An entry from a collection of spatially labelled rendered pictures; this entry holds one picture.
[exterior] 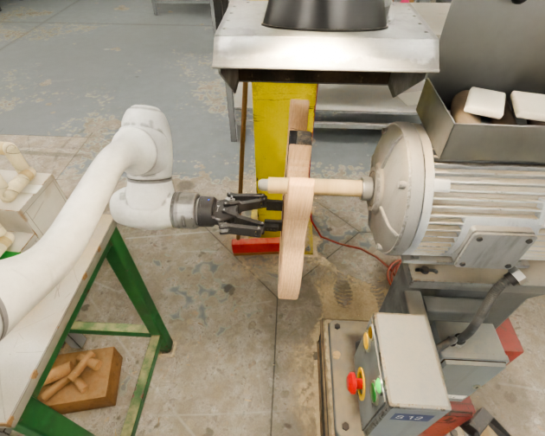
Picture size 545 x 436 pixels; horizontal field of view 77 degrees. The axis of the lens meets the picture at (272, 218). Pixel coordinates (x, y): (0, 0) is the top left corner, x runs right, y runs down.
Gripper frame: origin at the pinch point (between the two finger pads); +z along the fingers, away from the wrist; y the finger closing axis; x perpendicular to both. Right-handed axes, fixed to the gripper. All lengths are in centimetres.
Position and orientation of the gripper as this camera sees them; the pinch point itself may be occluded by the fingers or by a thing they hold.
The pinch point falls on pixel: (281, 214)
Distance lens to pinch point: 83.7
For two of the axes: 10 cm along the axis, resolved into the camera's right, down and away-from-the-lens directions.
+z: 10.0, 0.5, -0.2
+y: -0.5, 6.6, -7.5
